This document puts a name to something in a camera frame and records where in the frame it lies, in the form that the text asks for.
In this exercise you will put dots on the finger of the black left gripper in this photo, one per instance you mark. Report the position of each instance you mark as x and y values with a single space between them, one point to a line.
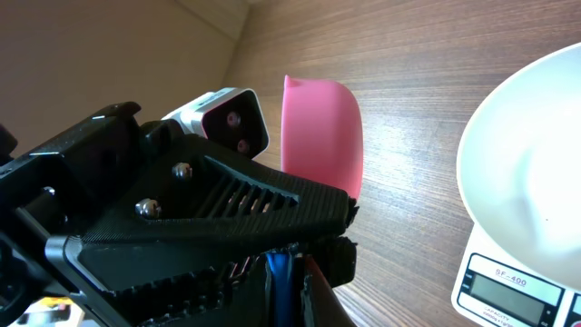
233 294
197 206

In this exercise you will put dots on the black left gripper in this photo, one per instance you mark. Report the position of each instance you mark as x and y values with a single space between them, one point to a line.
71 225

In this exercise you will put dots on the pink scoop with blue handle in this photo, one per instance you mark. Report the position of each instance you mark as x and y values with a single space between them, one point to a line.
321 140

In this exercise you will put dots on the white digital kitchen scale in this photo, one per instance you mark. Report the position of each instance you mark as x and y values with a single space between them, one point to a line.
493 289

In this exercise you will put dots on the white bowl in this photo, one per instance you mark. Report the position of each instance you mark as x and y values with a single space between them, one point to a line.
518 166

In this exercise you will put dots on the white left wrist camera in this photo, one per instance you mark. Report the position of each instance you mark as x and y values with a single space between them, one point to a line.
231 117

